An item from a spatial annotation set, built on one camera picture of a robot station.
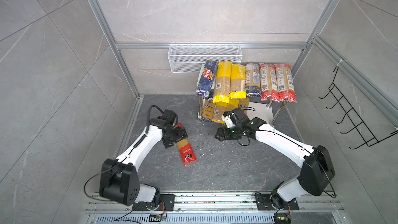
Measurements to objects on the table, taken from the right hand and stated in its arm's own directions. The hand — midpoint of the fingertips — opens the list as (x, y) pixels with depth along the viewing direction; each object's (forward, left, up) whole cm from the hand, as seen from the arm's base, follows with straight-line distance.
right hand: (221, 134), depth 83 cm
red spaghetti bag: (-5, +20, -9) cm, 22 cm away
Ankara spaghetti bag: (+20, +6, -3) cm, 21 cm away
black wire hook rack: (-8, -57, +18) cm, 61 cm away
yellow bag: (+5, +1, +21) cm, 22 cm away
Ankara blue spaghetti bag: (+27, -19, -4) cm, 33 cm away
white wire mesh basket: (+48, +17, +17) cm, 54 cm away
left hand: (0, +22, -1) cm, 22 cm away
